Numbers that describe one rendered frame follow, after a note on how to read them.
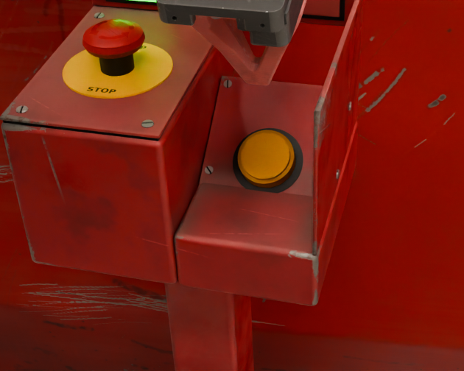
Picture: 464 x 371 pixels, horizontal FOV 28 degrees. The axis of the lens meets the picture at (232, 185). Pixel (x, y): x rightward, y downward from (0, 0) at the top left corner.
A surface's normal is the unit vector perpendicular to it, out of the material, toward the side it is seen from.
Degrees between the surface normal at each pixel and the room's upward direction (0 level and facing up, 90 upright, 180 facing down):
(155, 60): 0
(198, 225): 0
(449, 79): 90
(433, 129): 90
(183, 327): 90
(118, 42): 33
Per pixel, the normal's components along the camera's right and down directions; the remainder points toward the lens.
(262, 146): -0.18, -0.32
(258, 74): -0.22, 0.86
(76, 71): -0.04, -0.80
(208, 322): -0.26, 0.59
